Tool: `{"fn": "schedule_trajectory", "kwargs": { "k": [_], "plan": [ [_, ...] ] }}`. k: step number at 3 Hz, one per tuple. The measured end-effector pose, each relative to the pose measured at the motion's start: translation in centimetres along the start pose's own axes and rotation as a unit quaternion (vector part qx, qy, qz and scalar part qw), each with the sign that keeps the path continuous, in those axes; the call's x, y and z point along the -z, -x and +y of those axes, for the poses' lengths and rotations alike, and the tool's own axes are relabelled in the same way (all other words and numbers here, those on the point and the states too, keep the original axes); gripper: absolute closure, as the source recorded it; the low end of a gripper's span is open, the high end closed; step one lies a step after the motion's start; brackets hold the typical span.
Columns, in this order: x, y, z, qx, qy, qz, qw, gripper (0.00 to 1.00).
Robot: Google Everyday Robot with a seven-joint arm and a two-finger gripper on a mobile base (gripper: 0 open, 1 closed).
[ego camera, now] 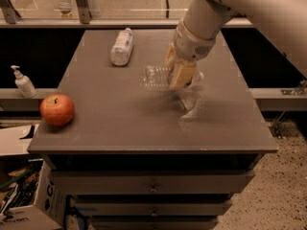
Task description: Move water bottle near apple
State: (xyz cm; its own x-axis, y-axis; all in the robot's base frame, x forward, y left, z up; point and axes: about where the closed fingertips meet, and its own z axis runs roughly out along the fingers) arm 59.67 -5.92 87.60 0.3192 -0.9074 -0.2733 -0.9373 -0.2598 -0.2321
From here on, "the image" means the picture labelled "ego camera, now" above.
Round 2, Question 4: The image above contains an open cardboard box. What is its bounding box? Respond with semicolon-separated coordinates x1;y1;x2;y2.
0;125;66;230

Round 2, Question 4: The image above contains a red apple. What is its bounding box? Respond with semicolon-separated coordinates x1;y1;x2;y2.
39;94;75;126

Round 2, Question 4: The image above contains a grey metal railing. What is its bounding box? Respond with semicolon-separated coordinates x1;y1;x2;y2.
0;0;257;29

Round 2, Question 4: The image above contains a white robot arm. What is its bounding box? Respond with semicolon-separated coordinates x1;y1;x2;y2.
165;0;307;89

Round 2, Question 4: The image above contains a white labelled plastic bottle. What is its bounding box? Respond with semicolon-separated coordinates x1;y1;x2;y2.
110;28;133;66

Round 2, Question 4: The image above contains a white pump dispenser bottle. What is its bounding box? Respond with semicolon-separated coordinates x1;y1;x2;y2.
11;65;37;99

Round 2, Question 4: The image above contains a grey drawer cabinet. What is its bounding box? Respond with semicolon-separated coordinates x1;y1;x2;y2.
29;30;277;230

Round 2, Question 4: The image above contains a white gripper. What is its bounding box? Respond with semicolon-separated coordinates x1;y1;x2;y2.
165;20;215;89

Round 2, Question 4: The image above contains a clear plastic water bottle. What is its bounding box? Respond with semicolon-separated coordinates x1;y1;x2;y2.
139;65;203;91

